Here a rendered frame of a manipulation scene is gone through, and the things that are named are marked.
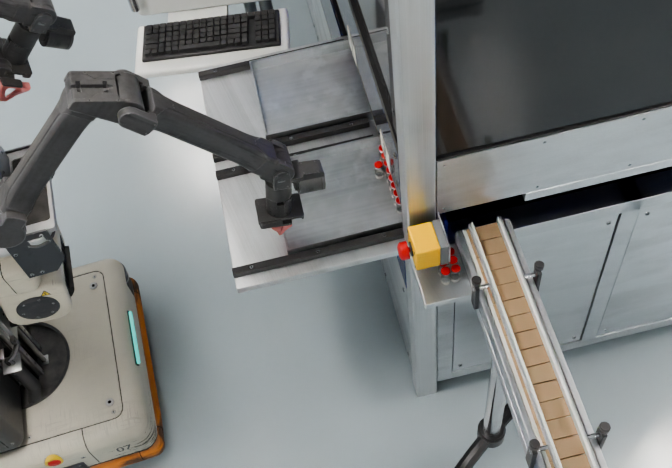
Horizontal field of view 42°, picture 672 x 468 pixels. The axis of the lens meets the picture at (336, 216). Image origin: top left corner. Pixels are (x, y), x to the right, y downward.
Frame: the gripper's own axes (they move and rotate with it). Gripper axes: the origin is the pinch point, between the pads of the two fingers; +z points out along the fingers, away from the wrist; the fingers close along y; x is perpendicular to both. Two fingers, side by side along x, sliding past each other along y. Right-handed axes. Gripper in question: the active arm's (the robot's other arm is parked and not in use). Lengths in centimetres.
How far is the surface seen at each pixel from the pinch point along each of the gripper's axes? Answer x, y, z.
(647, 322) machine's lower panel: -10, 109, 63
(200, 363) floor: 18, -25, 95
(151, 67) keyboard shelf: 71, -25, 13
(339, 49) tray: 54, 25, -2
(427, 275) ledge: -18.4, 30.2, -0.7
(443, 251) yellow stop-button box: -21.3, 31.2, -14.6
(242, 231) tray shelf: 4.3, -8.3, 4.2
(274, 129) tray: 32.4, 4.0, 1.9
